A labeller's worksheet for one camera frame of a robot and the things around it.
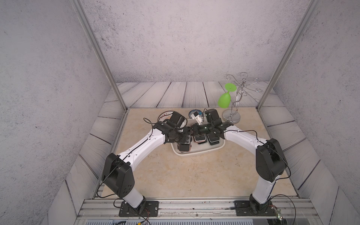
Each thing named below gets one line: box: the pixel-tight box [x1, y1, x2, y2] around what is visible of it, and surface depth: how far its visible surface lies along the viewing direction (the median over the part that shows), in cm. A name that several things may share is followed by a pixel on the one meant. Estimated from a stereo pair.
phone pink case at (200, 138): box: [193, 134, 207, 143], surface depth 98 cm
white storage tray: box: [170, 134, 226, 157], surface depth 98 cm
